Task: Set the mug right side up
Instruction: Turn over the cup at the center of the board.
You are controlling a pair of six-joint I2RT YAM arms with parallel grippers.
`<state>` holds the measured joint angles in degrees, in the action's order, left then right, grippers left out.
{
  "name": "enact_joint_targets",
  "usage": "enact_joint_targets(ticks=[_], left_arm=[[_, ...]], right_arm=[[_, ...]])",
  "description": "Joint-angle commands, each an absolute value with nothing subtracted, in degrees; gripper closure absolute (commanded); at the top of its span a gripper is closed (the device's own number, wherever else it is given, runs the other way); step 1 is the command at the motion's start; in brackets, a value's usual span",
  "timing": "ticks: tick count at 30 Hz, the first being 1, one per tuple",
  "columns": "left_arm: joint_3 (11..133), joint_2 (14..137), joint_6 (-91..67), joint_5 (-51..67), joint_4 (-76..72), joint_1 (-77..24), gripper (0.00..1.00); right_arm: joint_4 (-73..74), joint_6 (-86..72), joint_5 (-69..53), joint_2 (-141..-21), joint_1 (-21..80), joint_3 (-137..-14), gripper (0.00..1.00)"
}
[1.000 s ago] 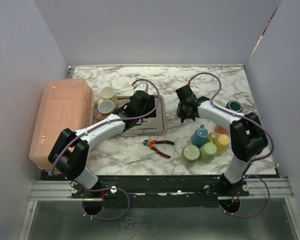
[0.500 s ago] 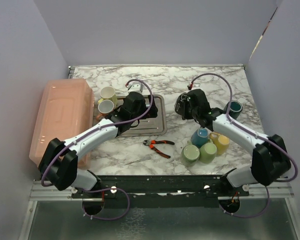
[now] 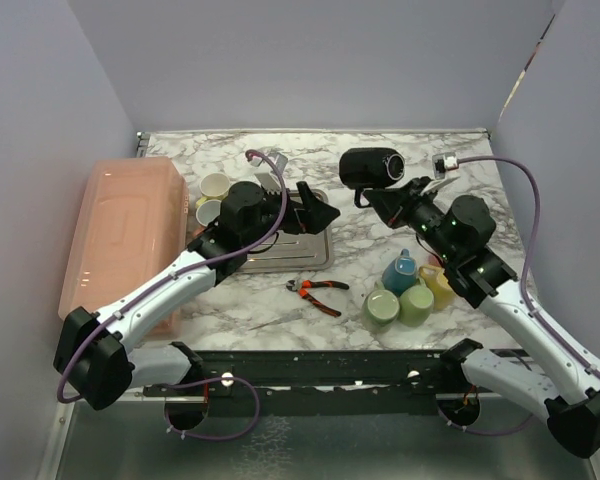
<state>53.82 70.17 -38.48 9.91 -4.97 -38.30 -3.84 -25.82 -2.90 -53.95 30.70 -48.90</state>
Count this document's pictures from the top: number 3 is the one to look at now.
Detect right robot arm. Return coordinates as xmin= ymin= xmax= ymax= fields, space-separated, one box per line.
xmin=354 ymin=177 xmax=600 ymax=459

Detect yellow mug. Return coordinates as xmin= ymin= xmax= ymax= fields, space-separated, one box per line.
xmin=419 ymin=265 xmax=456 ymax=311

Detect yellow-green faceted mug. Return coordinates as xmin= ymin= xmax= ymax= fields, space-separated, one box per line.
xmin=195 ymin=172 xmax=231 ymax=208

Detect purple cable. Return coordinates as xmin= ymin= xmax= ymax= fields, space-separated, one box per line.
xmin=55 ymin=148 xmax=289 ymax=442
xmin=437 ymin=154 xmax=600 ymax=449

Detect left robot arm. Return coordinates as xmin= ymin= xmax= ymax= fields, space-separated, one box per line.
xmin=53 ymin=181 xmax=340 ymax=410

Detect orange black pliers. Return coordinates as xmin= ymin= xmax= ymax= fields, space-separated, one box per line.
xmin=285 ymin=279 xmax=350 ymax=318

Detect salmon pink mug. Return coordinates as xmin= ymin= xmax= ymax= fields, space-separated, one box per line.
xmin=192 ymin=199 xmax=221 ymax=236

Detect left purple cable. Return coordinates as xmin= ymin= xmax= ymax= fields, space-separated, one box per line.
xmin=55 ymin=148 xmax=289 ymax=442

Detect blue mug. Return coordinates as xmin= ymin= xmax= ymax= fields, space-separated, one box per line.
xmin=381 ymin=249 xmax=417 ymax=296

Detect pink plastic storage box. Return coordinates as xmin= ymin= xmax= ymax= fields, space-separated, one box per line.
xmin=58 ymin=157 xmax=189 ymax=319

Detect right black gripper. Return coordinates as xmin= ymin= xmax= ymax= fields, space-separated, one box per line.
xmin=365 ymin=175 xmax=458 ymax=262

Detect silver metal tray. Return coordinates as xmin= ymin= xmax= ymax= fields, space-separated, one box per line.
xmin=239 ymin=190 xmax=333 ymax=274

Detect green tilted mug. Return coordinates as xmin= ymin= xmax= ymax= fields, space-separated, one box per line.
xmin=398 ymin=280 xmax=435 ymax=328

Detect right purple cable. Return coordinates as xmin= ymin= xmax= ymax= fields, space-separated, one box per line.
xmin=437 ymin=154 xmax=600 ymax=449

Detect black glossy mug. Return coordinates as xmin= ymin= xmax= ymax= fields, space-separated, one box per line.
xmin=339 ymin=147 xmax=405 ymax=208

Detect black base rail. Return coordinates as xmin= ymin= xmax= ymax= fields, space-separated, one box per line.
xmin=143 ymin=350 xmax=470 ymax=417

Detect pale green upright mug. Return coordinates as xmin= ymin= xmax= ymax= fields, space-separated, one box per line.
xmin=361 ymin=289 xmax=400 ymax=329

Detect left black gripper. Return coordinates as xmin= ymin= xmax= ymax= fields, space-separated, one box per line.
xmin=243 ymin=181 xmax=340 ymax=248

